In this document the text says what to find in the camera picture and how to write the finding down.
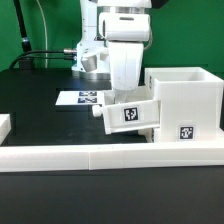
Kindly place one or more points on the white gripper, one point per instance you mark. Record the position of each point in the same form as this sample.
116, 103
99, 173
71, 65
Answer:
125, 60

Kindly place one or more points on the white drawer box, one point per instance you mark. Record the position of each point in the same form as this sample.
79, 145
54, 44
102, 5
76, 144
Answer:
148, 134
139, 112

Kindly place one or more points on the white drawer cabinet housing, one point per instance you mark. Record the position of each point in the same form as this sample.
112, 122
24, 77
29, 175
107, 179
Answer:
190, 102

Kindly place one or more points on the white front drawer box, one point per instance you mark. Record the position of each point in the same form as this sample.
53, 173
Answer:
148, 134

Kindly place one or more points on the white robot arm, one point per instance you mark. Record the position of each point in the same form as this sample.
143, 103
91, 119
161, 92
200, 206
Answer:
115, 33

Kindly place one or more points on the white marker tag sheet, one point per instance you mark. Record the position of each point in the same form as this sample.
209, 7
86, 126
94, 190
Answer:
70, 98

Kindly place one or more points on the black pole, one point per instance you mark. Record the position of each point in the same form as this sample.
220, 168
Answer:
26, 45

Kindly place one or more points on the white plastic border frame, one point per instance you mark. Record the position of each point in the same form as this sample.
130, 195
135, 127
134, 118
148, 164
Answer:
112, 156

